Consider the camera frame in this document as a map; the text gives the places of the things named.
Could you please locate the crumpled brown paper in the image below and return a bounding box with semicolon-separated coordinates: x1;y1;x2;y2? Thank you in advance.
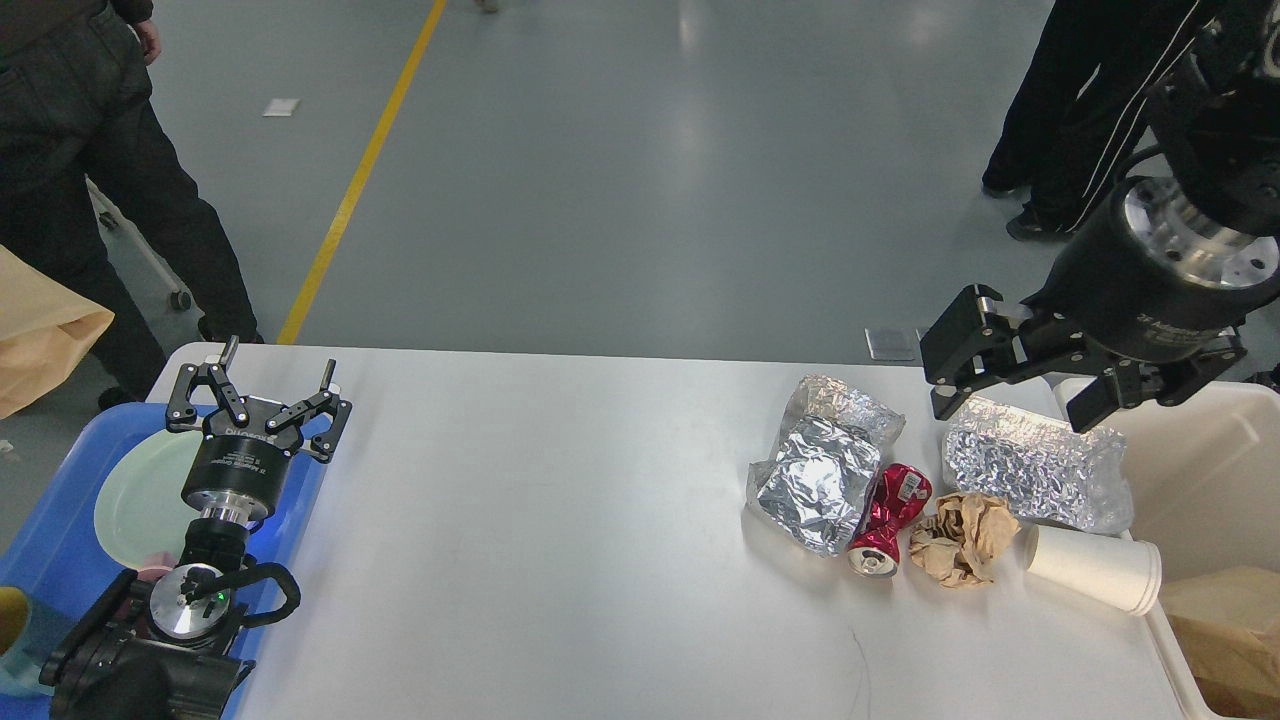
909;492;1021;589

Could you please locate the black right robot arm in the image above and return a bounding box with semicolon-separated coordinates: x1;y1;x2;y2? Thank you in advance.
920;1;1279;433

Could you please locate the pink ribbed mug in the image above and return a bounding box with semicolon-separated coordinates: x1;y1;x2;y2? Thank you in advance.
137;551;177;583

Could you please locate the person leg far right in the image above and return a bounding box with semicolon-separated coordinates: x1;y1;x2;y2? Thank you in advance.
1245;364;1280;393

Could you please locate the crumpled foil left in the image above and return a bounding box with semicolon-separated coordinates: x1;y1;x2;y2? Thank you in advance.
746;374;906;557

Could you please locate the dark teal mug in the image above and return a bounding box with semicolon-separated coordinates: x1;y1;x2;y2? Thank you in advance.
1;585;76;698

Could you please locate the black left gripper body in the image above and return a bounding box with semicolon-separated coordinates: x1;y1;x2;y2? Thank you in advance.
180;398;303;521

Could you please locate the crushed red can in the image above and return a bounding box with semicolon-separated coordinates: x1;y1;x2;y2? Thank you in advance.
847;462;933;578

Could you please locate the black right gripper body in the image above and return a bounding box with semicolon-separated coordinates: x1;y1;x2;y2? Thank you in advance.
1027;176;1277;364

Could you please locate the paper bag held by person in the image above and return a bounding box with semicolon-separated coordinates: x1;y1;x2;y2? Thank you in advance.
1;249;114;419

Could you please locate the person in striped trousers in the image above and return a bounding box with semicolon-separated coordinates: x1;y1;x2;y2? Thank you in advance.
982;1;1221;241

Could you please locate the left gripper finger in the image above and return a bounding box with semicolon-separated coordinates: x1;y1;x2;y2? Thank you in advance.
164;334;251;433
268;360;353;462

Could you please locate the crumpled foil right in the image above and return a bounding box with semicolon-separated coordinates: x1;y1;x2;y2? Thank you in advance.
942;398;1135;536

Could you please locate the chair with beige jacket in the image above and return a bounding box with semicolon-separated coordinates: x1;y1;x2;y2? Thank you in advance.
84;177;195;313

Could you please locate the person in black left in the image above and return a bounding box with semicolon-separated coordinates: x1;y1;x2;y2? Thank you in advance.
0;0;266;413

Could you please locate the floor plate left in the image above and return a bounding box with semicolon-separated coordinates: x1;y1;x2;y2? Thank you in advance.
864;327;920;363

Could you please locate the crumpled foil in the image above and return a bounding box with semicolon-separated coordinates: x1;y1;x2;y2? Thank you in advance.
746;374;906;557
942;398;1135;536

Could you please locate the white paper cup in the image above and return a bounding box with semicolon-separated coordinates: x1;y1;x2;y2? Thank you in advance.
1027;525;1164;616

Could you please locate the light green plate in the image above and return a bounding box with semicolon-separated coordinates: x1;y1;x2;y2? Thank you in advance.
93;430;204;569

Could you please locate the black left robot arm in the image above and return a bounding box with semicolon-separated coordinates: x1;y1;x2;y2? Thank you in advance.
40;340;353;719

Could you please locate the person bare hand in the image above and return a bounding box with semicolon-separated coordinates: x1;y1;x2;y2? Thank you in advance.
128;18;163;67

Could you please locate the beige plastic bin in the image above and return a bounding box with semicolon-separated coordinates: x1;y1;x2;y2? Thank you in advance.
1106;382;1279;719

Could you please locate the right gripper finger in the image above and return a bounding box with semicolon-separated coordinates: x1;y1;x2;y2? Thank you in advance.
1066;334;1248;433
920;284;1091;420

